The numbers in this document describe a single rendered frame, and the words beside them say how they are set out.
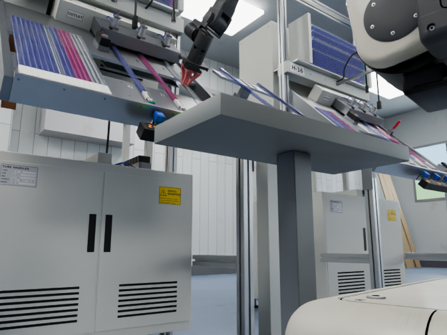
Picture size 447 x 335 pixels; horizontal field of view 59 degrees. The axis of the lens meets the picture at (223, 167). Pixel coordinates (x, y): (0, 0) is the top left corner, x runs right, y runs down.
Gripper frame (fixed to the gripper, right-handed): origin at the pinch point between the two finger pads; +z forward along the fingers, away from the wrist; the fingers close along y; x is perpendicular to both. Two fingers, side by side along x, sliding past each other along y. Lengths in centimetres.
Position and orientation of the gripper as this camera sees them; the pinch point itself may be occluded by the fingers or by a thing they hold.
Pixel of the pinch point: (184, 84)
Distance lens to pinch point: 149.0
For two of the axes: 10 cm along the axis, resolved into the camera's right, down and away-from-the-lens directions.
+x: 4.1, 5.9, -6.9
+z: -4.3, 7.9, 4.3
